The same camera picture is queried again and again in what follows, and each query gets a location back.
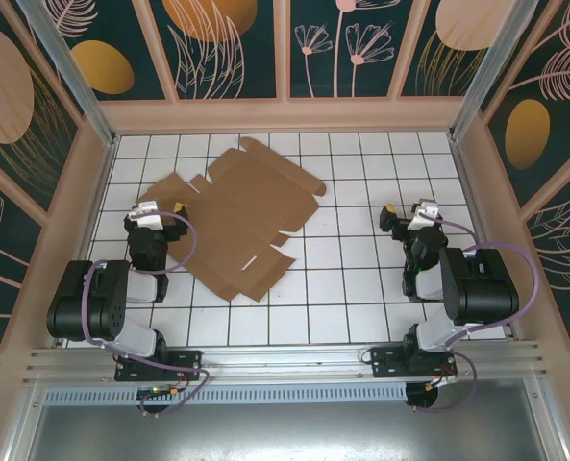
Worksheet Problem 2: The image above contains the power wire with yellow connector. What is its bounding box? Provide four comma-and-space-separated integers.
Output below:
426, 357, 459, 393
166, 367, 194, 400

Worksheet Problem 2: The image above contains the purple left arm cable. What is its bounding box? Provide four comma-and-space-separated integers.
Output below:
80, 210, 213, 419

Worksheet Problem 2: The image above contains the grey slotted cable duct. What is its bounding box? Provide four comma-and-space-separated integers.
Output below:
43, 382, 409, 405

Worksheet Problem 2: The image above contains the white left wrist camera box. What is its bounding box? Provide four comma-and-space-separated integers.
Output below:
129, 200, 164, 228

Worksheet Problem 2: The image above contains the grey metal sheet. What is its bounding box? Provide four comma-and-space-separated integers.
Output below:
5, 376, 567, 461

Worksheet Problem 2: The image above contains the aluminium frame post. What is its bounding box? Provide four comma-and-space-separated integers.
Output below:
447, 0, 526, 143
15, 0, 118, 149

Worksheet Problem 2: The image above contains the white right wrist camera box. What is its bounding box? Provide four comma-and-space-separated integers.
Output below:
408, 200, 443, 232

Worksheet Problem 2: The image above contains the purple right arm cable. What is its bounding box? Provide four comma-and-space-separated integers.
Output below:
411, 213, 543, 414

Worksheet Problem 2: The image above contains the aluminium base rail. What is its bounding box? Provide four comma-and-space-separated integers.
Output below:
22, 339, 553, 385

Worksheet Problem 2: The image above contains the brown cardboard paper box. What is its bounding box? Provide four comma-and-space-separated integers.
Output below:
135, 135, 328, 303

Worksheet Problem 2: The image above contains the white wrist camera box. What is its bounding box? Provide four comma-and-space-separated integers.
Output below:
129, 200, 164, 228
408, 200, 443, 232

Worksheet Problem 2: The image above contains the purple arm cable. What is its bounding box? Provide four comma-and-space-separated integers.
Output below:
411, 213, 543, 414
80, 210, 213, 419

